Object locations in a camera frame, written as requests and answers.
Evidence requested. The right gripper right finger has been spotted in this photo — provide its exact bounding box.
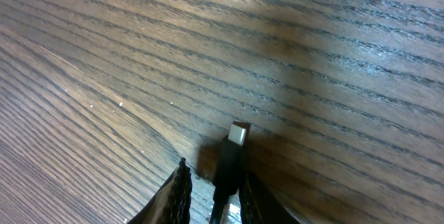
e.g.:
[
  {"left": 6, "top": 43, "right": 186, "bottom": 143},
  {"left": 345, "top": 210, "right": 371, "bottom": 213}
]
[{"left": 239, "top": 173, "right": 300, "bottom": 224}]

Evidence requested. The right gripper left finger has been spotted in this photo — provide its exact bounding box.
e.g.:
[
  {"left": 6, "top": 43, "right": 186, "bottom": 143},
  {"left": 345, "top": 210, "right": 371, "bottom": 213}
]
[{"left": 128, "top": 157, "right": 192, "bottom": 224}]

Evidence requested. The black USB-C charging cable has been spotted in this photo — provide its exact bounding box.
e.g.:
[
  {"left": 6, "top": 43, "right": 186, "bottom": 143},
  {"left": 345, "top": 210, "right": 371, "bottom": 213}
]
[{"left": 207, "top": 121, "right": 251, "bottom": 224}]

